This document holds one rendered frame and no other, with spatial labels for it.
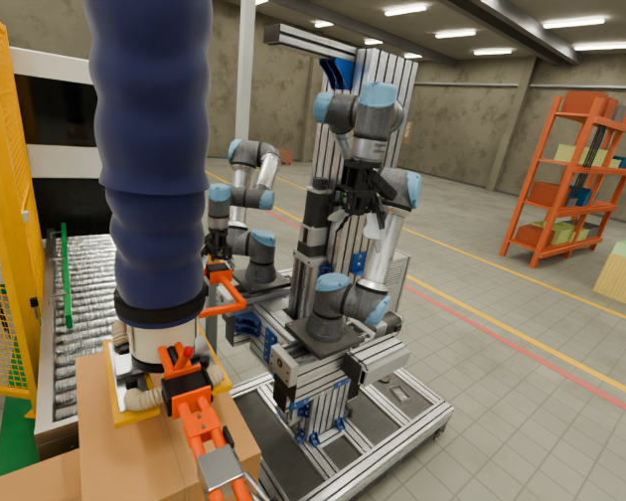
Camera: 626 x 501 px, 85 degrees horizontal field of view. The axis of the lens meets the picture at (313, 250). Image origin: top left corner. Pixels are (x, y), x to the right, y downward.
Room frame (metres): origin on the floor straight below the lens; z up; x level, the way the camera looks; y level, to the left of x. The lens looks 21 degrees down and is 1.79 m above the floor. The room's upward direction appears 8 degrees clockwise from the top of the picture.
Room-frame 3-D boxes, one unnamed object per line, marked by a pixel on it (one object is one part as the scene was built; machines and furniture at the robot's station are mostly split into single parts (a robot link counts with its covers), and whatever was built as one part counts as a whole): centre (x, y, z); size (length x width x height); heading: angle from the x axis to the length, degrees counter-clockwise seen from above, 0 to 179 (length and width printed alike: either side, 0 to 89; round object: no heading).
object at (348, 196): (0.78, -0.08, 1.66); 0.09 x 0.08 x 0.12; 131
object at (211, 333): (1.84, 0.58, 0.50); 0.07 x 0.07 x 1.00; 37
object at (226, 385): (0.85, 0.31, 1.08); 0.34 x 0.10 x 0.05; 36
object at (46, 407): (1.81, 1.60, 0.50); 2.31 x 0.05 x 0.19; 37
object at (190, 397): (0.60, 0.24, 1.18); 0.10 x 0.08 x 0.06; 126
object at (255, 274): (1.49, 0.23, 1.09); 0.15 x 0.15 x 0.10
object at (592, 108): (6.21, -4.47, 1.30); 2.82 x 0.78 x 2.60; 130
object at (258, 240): (1.49, 0.24, 1.20); 0.13 x 0.12 x 0.14; 92
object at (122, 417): (0.74, 0.46, 1.08); 0.34 x 0.10 x 0.05; 36
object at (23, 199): (2.24, 2.04, 1.05); 1.17 x 0.10 x 2.10; 37
